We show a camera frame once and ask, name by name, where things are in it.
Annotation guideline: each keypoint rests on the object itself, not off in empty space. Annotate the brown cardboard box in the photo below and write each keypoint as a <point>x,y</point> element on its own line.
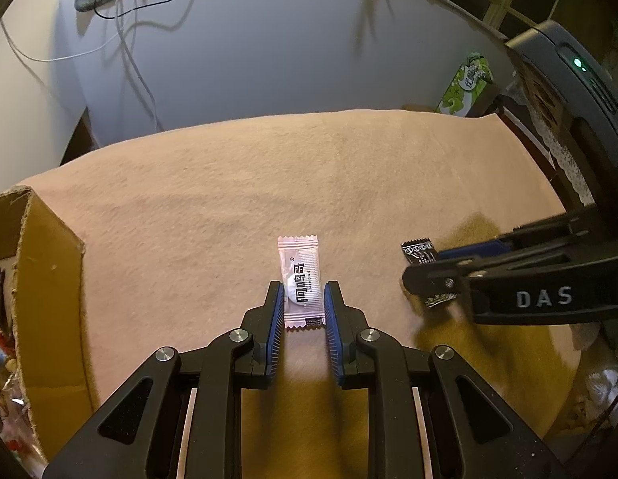
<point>49,309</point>

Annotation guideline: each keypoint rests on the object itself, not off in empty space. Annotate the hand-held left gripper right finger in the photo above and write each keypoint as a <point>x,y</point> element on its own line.
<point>333,329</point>

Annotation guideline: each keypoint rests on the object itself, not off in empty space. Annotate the white crumpled cloth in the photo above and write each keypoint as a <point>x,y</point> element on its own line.
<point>603,386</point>

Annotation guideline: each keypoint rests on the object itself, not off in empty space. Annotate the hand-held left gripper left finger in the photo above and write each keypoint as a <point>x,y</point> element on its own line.
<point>276,329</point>

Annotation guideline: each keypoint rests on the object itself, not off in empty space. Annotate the pink candy packet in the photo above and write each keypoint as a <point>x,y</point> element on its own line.
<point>299,269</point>

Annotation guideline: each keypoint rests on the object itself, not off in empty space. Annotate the green tissue box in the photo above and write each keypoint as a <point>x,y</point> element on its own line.
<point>463,90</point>

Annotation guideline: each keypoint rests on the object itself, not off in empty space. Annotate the black candy packet white print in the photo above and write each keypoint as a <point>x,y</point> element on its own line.
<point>418,252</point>

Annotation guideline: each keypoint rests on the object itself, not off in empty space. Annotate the pile of wrapped snacks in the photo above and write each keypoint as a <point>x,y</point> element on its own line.
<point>2,359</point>

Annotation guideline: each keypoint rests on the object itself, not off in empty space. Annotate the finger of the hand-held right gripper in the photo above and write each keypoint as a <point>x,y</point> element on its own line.
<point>473,250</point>
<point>438,279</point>

